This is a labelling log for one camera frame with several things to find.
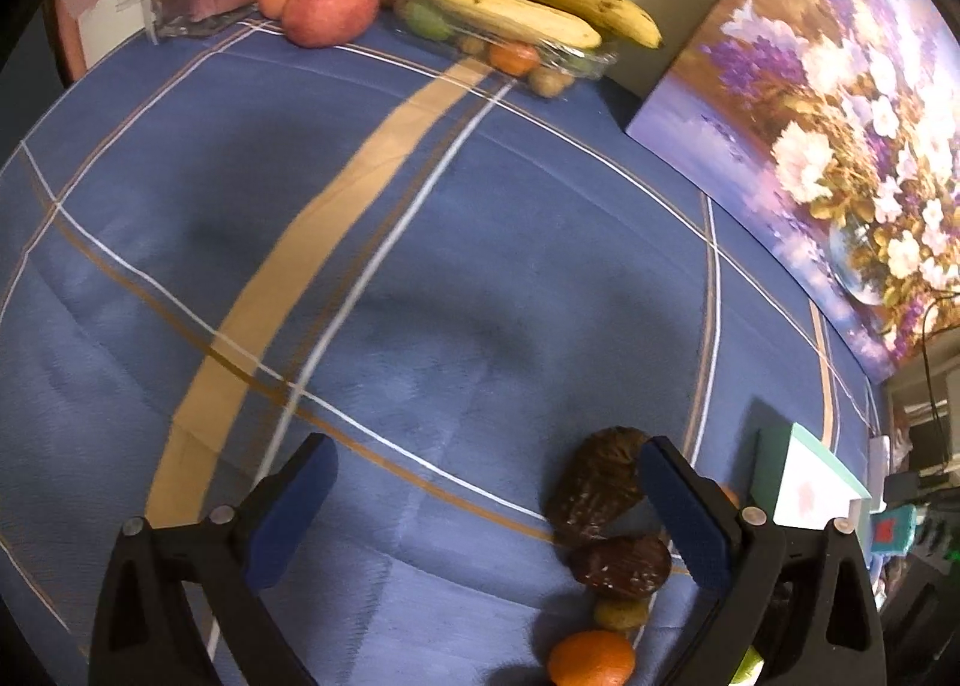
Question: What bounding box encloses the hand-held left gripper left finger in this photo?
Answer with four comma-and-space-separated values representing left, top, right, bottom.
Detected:
88, 433, 337, 686

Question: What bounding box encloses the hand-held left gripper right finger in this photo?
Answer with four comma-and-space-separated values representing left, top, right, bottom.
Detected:
641, 436, 890, 686

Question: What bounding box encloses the round dark avocado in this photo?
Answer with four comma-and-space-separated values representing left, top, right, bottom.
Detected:
568, 534, 674, 598

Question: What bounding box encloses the elongated dark avocado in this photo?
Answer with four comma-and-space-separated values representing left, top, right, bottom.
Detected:
544, 426, 653, 550

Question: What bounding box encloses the small brown kiwi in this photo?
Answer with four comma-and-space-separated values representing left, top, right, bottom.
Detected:
592, 596, 652, 632

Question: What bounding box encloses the white tray with teal rim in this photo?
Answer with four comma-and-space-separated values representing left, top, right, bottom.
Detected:
752, 422, 875, 533

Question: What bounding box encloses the white power strip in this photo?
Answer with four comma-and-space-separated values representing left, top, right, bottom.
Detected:
868, 435, 893, 507

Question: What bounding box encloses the teal box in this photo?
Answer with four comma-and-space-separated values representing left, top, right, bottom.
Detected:
870, 504, 922, 571

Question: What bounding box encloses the white chair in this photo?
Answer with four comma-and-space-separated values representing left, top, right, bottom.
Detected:
885, 356, 960, 477

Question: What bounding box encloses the blue plaid tablecloth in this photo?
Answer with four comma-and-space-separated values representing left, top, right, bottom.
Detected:
0, 11, 886, 686

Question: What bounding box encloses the floral painting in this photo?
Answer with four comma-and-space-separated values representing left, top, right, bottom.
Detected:
625, 0, 960, 383

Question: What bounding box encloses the clear plastic container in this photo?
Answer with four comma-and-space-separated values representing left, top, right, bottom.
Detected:
390, 0, 620, 98

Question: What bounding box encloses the black charger cable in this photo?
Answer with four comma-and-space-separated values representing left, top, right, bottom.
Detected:
921, 292, 960, 466

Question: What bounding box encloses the reddish wooden frame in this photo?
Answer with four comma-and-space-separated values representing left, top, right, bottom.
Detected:
41, 0, 95, 88

